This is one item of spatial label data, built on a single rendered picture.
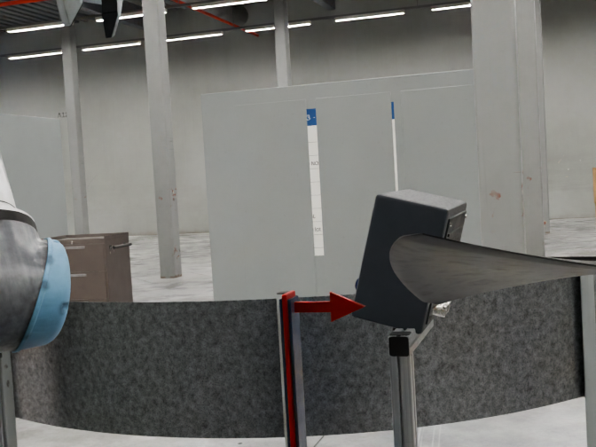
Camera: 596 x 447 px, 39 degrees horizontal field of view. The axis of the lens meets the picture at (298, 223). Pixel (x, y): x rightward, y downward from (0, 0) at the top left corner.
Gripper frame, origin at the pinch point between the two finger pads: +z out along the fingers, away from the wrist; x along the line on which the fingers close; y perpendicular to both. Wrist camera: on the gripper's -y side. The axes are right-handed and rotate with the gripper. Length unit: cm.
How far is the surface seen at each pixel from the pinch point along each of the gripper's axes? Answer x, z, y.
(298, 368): 0.1, 30.0, -16.2
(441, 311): -60, 36, -19
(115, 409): -156, 80, 93
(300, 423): 0.5, 34.4, -16.2
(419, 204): -57, 19, -17
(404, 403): -51, 47, -15
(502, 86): -423, -31, -9
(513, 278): -2.5, 23.3, -33.3
